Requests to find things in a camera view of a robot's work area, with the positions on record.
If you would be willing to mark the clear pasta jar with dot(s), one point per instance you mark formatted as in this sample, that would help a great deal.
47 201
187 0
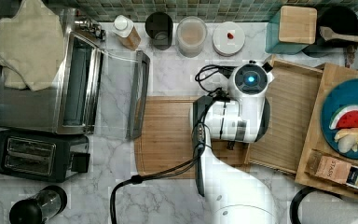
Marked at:
191 33

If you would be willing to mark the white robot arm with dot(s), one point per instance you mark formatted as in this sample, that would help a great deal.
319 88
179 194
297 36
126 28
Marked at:
223 124

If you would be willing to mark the beige toy fruit pieces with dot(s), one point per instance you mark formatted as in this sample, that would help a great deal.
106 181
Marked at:
347 140

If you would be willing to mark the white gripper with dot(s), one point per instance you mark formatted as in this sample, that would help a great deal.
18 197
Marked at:
230 145

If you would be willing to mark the orange bottle white cap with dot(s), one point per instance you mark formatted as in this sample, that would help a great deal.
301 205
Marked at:
127 34

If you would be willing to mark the wooden spoon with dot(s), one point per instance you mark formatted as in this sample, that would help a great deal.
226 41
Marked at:
328 34

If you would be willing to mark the black paper towel stand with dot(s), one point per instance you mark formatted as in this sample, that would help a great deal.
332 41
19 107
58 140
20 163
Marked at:
299 197

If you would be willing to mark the bamboo cutting board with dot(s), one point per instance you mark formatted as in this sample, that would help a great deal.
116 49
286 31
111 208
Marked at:
165 140

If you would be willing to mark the black two-slot toaster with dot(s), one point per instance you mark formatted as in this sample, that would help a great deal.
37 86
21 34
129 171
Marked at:
43 156

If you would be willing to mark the toy watermelon slice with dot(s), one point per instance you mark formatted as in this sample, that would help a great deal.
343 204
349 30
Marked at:
344 118

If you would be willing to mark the beige folded towel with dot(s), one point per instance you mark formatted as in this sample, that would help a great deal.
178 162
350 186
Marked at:
31 47

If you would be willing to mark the dark grey cup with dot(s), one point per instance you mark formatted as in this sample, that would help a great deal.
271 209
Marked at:
159 27

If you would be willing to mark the blue plate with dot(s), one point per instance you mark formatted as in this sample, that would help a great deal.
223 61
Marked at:
345 93

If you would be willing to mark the black coffee grinder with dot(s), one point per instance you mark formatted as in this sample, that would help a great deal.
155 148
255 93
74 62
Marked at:
38 209

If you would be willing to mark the bamboo drawer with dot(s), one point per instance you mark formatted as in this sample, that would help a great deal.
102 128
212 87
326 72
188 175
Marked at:
291 96

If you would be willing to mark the wooden tea bag holder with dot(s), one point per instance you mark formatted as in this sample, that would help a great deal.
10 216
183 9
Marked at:
315 157

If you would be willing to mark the black utensil holder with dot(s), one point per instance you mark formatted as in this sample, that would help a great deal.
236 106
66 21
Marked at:
341 20

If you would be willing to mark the teal canister bamboo lid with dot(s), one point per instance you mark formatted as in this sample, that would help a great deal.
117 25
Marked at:
291 29

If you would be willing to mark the stainless toaster oven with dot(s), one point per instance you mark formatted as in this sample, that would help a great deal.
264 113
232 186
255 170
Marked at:
95 90

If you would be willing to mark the paper towel roll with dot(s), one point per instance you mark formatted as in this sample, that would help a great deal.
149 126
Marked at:
323 208

